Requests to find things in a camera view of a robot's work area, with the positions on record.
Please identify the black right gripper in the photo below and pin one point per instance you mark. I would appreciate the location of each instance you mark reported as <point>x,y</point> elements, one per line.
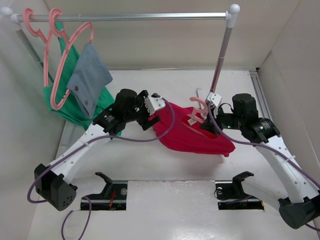
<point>206,126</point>

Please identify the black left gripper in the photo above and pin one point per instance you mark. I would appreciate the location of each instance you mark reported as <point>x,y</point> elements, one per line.
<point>145,122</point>

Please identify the red t shirt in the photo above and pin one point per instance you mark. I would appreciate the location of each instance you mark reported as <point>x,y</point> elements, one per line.
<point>183,137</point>

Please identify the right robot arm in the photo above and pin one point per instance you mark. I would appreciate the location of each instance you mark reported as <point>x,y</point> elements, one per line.
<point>299,202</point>

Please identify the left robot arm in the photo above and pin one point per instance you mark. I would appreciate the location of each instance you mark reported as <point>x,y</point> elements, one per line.
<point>53,182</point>

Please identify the green t shirt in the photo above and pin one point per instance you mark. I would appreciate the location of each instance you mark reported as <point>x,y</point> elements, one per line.
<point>71,111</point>

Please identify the pink hanger with clothes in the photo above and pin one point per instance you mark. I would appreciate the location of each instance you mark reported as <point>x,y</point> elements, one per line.
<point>56,12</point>

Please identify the blue denim garment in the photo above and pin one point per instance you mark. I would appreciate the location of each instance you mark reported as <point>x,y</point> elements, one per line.
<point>89,78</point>

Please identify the metal clothes rack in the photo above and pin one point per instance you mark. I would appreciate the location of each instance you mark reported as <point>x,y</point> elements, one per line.
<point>230,16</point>

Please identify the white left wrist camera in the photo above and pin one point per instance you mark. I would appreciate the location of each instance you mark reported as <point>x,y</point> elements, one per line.
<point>154,103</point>

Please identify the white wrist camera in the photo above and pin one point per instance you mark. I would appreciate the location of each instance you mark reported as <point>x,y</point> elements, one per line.
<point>154,103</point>
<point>213,100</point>

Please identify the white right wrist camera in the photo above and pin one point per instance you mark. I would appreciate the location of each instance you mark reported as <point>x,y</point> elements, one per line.
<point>213,100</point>

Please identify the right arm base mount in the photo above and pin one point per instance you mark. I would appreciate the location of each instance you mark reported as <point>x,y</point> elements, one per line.
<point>231,196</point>

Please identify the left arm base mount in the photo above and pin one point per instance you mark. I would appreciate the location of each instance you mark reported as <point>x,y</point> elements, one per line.
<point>113,196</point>

